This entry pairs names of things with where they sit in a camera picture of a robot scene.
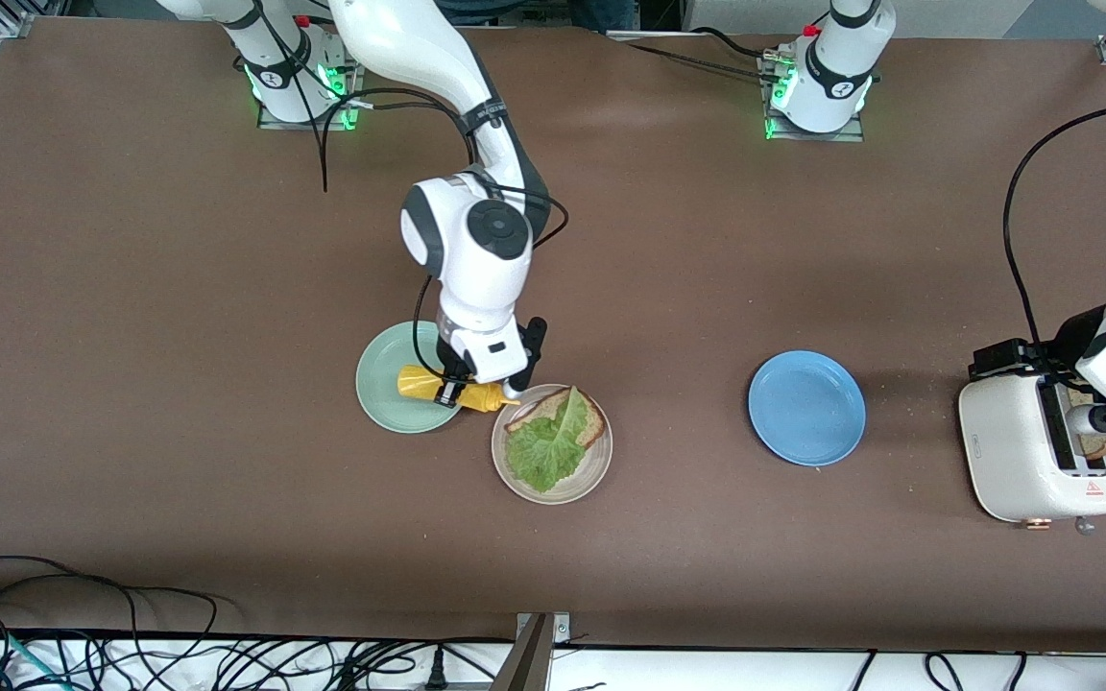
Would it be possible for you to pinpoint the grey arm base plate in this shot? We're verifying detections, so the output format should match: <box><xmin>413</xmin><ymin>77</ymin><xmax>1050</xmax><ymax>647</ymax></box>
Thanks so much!
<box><xmin>255</xmin><ymin>40</ymin><xmax>362</xmax><ymax>131</ymax></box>
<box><xmin>757</xmin><ymin>53</ymin><xmax>866</xmax><ymax>143</ymax></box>

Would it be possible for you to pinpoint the beige plate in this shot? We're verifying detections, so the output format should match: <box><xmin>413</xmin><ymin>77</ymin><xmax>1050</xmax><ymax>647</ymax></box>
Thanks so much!
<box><xmin>491</xmin><ymin>384</ymin><xmax>613</xmax><ymax>506</ymax></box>

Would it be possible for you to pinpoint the green lettuce leaf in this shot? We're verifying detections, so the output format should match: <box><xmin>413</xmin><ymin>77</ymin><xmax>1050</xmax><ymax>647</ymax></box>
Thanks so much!
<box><xmin>505</xmin><ymin>386</ymin><xmax>585</xmax><ymax>493</ymax></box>

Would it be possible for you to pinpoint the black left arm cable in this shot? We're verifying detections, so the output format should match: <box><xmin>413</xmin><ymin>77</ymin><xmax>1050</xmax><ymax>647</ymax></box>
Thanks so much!
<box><xmin>1002</xmin><ymin>101</ymin><xmax>1106</xmax><ymax>366</ymax></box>

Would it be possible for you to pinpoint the white toaster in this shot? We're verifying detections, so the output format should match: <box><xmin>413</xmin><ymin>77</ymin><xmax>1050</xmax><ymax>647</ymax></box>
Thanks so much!
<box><xmin>958</xmin><ymin>368</ymin><xmax>1106</xmax><ymax>536</ymax></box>

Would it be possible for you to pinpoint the person in blue jeans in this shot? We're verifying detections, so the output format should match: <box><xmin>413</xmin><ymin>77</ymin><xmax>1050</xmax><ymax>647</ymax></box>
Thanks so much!
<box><xmin>438</xmin><ymin>0</ymin><xmax>686</xmax><ymax>33</ymax></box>

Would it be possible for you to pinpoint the black looped floor cable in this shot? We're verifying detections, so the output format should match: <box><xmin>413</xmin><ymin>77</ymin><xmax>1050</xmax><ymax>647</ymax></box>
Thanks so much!
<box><xmin>0</xmin><ymin>555</ymin><xmax>220</xmax><ymax>636</ymax></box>

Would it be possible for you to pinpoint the mint green plate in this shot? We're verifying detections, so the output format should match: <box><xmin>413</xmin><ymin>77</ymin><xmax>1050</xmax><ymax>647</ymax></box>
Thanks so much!
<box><xmin>355</xmin><ymin>320</ymin><xmax>474</xmax><ymax>435</ymax></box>

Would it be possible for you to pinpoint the grey metal camera post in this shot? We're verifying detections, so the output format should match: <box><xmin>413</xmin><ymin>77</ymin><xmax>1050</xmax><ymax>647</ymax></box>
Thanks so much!
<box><xmin>493</xmin><ymin>611</ymin><xmax>573</xmax><ymax>691</ymax></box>

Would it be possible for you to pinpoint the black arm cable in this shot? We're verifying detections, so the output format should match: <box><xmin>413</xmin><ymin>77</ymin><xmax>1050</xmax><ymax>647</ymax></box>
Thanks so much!
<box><xmin>1002</xmin><ymin>101</ymin><xmax>1106</xmax><ymax>366</ymax></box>
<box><xmin>255</xmin><ymin>0</ymin><xmax>570</xmax><ymax>380</ymax></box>

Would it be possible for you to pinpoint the yellow mustard squeeze bottle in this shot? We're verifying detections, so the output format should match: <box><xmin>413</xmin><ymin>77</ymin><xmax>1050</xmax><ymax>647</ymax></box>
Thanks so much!
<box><xmin>397</xmin><ymin>365</ymin><xmax>522</xmax><ymax>415</ymax></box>

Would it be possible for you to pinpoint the teal cable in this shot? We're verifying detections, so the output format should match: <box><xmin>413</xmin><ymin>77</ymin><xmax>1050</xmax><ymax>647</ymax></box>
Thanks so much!
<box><xmin>0</xmin><ymin>624</ymin><xmax>69</xmax><ymax>691</ymax></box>

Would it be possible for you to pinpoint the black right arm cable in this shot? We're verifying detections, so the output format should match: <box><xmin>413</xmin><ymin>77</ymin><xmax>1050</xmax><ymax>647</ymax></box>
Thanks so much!
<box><xmin>255</xmin><ymin>0</ymin><xmax>570</xmax><ymax>380</ymax></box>

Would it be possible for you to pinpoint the blue plate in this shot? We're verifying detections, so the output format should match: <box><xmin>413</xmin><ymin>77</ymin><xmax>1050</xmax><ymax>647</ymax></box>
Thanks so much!
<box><xmin>748</xmin><ymin>349</ymin><xmax>867</xmax><ymax>468</ymax></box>

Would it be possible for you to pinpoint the brown crust bread slice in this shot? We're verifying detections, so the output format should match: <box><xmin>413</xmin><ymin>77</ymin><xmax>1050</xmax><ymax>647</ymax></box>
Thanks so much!
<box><xmin>1067</xmin><ymin>384</ymin><xmax>1106</xmax><ymax>460</ymax></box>
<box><xmin>505</xmin><ymin>388</ymin><xmax>608</xmax><ymax>450</ymax></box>

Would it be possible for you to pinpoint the black base power cable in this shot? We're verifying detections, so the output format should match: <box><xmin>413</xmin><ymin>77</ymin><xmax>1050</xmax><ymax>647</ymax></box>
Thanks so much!
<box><xmin>625</xmin><ymin>41</ymin><xmax>784</xmax><ymax>83</ymax></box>

